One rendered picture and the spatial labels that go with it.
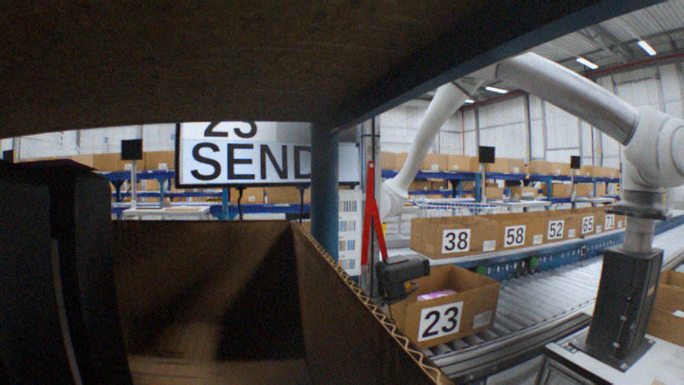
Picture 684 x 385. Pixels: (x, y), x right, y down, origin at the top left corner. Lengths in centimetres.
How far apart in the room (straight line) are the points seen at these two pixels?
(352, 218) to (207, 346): 54
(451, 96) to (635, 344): 98
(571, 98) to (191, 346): 80
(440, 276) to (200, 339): 118
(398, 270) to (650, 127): 68
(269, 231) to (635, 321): 99
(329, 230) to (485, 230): 145
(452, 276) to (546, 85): 88
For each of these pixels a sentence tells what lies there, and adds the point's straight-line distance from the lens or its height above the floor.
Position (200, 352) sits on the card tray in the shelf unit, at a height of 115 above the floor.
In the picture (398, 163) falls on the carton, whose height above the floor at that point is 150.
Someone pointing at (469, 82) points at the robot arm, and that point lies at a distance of 97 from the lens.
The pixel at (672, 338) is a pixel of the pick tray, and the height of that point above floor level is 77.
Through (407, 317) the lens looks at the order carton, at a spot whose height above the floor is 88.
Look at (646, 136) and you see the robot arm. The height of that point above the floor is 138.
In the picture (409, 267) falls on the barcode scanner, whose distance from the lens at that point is 75.
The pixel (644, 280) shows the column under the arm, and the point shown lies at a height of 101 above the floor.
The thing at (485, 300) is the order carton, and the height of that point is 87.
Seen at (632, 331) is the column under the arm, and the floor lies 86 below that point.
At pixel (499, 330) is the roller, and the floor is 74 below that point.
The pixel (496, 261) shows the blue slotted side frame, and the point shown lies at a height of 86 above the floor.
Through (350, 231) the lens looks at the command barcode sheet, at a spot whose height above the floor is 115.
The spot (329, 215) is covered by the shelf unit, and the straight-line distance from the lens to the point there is 31.
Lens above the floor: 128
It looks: 3 degrees down
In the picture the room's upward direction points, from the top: straight up
